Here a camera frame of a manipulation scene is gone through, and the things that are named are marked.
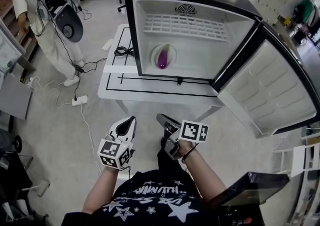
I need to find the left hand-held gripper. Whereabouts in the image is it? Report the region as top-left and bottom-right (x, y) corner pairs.
(97, 116), (138, 171)

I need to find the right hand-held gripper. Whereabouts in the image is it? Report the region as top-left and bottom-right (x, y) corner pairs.
(156, 113), (210, 161)

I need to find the purple eggplant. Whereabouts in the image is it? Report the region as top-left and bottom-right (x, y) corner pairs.
(156, 43), (171, 69)

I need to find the white round plate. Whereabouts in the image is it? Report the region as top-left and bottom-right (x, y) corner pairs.
(150, 43), (178, 70)

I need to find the person's right forearm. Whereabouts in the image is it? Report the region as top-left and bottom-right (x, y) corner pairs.
(179, 142), (226, 201)

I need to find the person's left forearm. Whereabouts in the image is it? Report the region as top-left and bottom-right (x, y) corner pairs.
(82, 167), (121, 215)

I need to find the white table with black lines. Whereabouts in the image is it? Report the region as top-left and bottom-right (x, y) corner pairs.
(97, 23), (227, 121)

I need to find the black wrist band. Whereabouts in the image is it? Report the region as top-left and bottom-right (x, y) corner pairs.
(181, 145), (199, 164)

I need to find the white power strip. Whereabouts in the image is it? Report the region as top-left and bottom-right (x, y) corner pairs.
(71, 95), (89, 107)
(101, 38), (115, 51)

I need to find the black star print shirt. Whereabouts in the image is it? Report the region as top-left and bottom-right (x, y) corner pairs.
(61, 169), (216, 226)

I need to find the black round disc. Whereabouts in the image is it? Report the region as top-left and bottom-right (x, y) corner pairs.
(13, 135), (23, 151)

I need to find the black glossy case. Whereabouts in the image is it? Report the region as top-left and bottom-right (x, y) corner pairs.
(209, 172), (291, 226)

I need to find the grey cabinet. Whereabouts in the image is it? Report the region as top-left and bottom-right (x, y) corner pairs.
(0, 72), (34, 121)

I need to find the grey oval device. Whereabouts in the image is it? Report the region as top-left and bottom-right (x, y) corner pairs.
(53, 3), (84, 43)

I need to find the wooden shelf unit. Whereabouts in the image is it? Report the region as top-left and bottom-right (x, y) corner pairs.
(0, 2), (38, 71)

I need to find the white shelf unit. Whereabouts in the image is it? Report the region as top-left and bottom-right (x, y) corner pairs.
(271, 142), (320, 178)

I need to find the clothes rack with garments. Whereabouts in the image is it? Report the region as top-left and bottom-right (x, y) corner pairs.
(293, 0), (320, 45)

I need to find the white power strip cable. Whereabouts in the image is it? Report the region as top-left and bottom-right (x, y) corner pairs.
(80, 105), (103, 175)

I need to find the black floor cable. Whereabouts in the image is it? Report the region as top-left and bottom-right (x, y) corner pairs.
(72, 56), (108, 101)

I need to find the black coiled cable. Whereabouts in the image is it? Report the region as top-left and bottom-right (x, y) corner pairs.
(114, 46), (135, 57)

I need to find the white floor cable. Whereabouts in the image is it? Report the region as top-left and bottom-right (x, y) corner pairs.
(26, 76), (73, 108)

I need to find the metal frame chair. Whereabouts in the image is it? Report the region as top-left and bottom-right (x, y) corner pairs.
(0, 154), (51, 198)

